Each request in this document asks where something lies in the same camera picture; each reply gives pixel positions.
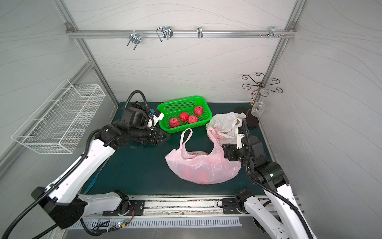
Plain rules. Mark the metal clamp hook middle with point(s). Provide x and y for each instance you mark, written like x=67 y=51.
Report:
x=164 y=32

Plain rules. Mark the small metal hook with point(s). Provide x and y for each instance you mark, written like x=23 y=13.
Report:
x=200 y=32

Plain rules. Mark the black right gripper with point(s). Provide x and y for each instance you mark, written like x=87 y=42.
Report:
x=228 y=152

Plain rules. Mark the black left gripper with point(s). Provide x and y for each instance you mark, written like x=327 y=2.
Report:
x=155 y=137

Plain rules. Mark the white printed plastic bag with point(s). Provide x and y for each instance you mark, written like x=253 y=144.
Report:
x=224 y=127

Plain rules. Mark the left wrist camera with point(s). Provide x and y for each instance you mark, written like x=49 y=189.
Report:
x=157 y=114

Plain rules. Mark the green plastic basket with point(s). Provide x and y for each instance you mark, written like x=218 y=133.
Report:
x=193 y=106

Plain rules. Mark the clear glass on stand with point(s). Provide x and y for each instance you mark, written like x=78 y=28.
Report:
x=258 y=108

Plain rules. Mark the metal clamp hook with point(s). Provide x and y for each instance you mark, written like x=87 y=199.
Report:
x=164 y=32
x=134 y=39

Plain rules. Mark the metal bracket right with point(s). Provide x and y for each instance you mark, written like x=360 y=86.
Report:
x=272 y=33

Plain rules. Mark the metal clamp hook left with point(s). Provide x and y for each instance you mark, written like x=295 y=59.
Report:
x=134 y=39

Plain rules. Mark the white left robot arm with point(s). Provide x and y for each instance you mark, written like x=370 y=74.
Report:
x=61 y=199

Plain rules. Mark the aluminium crossbar rail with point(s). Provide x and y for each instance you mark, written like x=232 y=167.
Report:
x=178 y=34

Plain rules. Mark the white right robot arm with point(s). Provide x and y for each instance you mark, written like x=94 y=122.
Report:
x=271 y=178

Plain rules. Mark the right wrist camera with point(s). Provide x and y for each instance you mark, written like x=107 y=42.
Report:
x=239 y=136

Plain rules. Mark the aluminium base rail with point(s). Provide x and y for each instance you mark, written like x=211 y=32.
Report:
x=185 y=206

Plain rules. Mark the white wire basket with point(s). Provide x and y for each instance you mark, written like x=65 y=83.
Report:
x=57 y=126

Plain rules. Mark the red apple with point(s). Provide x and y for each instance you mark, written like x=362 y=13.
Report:
x=192 y=119
x=183 y=117
x=174 y=122
x=198 y=110

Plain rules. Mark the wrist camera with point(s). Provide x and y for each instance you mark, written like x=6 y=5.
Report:
x=239 y=136
x=157 y=114

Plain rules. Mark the bronze curled hook stand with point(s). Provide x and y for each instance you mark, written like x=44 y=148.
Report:
x=259 y=91

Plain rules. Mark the pink plastic bag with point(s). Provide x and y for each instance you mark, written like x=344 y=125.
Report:
x=200 y=167

